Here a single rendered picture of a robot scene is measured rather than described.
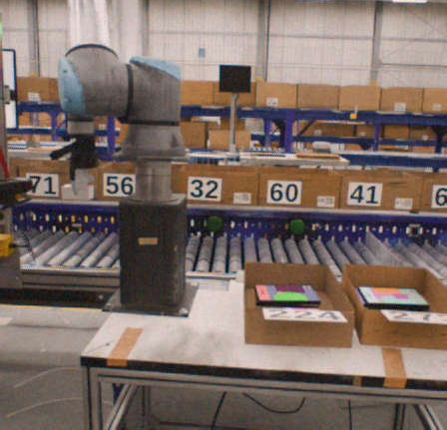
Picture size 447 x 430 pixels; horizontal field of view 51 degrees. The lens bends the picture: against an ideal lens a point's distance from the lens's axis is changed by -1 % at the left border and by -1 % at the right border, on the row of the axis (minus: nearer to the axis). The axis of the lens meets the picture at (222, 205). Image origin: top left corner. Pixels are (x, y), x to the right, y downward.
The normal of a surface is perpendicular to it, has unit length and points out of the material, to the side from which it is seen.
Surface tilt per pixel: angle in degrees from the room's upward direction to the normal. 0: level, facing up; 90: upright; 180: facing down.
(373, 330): 91
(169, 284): 90
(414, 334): 91
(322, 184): 90
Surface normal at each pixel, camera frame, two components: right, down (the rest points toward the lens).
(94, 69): 0.35, -0.33
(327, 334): -0.03, 0.23
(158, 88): 0.38, 0.18
